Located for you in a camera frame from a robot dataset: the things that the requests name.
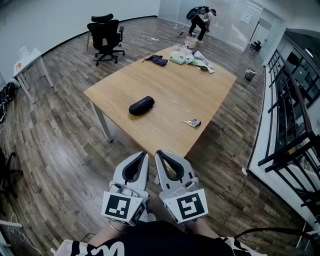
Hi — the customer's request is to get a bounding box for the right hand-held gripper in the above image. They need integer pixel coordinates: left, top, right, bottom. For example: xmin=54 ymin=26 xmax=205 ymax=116
xmin=154 ymin=149 xmax=209 ymax=225

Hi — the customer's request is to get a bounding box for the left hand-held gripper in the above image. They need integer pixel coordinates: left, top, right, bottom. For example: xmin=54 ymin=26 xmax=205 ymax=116
xmin=100 ymin=151 xmax=150 ymax=227

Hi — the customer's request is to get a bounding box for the black cylindrical pouch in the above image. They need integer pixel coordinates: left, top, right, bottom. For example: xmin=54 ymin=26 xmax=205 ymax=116
xmin=128 ymin=95 xmax=155 ymax=117

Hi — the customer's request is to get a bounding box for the person's right forearm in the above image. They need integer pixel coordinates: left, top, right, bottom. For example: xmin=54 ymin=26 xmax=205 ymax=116
xmin=183 ymin=217 xmax=221 ymax=240

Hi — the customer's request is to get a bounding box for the person's left forearm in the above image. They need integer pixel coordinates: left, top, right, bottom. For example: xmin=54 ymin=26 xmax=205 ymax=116
xmin=87 ymin=219 xmax=128 ymax=248

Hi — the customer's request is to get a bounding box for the crumpled foil wrapper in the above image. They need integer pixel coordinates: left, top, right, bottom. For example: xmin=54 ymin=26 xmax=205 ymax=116
xmin=180 ymin=118 xmax=202 ymax=128

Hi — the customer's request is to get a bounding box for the white table leg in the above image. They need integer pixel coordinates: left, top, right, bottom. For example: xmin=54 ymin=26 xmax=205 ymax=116
xmin=88 ymin=99 xmax=114 ymax=143

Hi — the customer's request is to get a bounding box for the person's black white shirt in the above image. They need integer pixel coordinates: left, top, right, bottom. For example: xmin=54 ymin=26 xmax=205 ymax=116
xmin=53 ymin=219 xmax=268 ymax=256

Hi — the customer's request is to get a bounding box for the dark blue cloth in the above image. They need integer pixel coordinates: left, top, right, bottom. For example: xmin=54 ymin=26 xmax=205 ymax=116
xmin=141 ymin=54 xmax=169 ymax=68

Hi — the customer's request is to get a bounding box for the white tissue packet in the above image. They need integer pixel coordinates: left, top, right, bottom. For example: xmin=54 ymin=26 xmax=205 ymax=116
xmin=169 ymin=50 xmax=188 ymax=65

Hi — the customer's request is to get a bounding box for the white blue plastic bag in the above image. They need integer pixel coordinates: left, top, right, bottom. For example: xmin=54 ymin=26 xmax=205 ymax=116
xmin=192 ymin=50 xmax=210 ymax=65

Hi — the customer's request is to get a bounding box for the black trash bin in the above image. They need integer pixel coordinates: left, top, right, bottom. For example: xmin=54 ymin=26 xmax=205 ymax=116
xmin=244 ymin=68 xmax=257 ymax=82

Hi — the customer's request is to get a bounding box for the black chair base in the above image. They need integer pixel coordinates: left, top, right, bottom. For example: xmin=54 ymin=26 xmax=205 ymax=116
xmin=0 ymin=147 xmax=25 ymax=217

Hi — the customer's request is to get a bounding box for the black metal railing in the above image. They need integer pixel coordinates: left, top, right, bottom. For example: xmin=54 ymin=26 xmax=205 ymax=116
xmin=257 ymin=48 xmax=320 ymax=226

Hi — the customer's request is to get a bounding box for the small wooden-legged table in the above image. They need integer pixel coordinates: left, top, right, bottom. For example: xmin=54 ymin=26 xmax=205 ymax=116
xmin=81 ymin=23 xmax=91 ymax=52

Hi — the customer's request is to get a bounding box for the black headrest office chair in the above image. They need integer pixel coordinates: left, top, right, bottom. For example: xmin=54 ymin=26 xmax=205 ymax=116
xmin=86 ymin=13 xmax=126 ymax=67

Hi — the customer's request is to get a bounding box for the small black office chair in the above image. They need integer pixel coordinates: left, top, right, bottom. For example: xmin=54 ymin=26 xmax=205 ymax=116
xmin=249 ymin=39 xmax=263 ymax=54

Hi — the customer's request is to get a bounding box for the small white desk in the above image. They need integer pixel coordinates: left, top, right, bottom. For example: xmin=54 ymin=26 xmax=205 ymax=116
xmin=12 ymin=45 xmax=55 ymax=105

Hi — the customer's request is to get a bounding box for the white box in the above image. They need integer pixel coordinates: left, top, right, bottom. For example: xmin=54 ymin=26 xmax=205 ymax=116
xmin=17 ymin=45 xmax=32 ymax=57

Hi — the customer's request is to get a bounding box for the thin gold bracelet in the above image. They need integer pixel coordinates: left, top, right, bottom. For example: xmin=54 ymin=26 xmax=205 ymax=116
xmin=108 ymin=221 xmax=127 ymax=235

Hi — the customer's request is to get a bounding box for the black curved cable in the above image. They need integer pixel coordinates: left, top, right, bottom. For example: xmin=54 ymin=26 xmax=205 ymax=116
xmin=233 ymin=226 xmax=320 ymax=251

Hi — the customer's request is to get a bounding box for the white floor cable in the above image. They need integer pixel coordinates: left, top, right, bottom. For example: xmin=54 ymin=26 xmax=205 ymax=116
xmin=122 ymin=32 xmax=153 ymax=46

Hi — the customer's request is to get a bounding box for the white metal frame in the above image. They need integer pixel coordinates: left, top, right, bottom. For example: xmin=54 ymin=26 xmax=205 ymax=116
xmin=297 ymin=219 xmax=320 ymax=248

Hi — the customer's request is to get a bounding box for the white wall notice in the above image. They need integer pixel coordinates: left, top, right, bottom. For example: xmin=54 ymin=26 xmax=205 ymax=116
xmin=240 ymin=11 xmax=253 ymax=25

